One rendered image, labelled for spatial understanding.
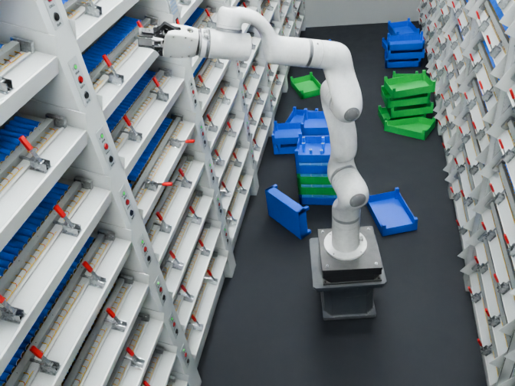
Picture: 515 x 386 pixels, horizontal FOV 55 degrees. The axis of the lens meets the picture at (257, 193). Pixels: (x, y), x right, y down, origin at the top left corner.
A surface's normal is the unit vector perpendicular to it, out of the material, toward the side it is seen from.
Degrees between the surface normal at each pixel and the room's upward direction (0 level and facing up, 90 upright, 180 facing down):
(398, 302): 0
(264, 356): 0
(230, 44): 70
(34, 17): 90
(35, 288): 18
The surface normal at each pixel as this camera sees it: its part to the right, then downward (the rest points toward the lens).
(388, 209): -0.13, -0.78
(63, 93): -0.18, 0.63
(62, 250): 0.18, -0.73
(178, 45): 0.11, 0.90
